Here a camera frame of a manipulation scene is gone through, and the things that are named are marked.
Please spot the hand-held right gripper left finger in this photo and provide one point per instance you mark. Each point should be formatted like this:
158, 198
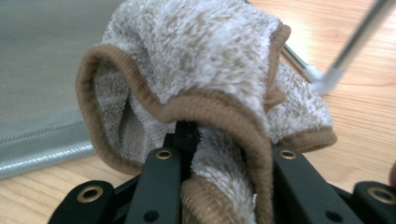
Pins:
158, 186

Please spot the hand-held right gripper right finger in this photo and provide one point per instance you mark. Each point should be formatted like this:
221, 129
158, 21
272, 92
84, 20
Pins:
299, 186

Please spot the beige fluffy cloth brown trim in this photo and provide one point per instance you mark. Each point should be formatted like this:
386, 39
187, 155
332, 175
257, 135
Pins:
202, 56

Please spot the silver two-tier shelf rack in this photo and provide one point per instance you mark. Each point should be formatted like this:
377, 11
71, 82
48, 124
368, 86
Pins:
37, 77

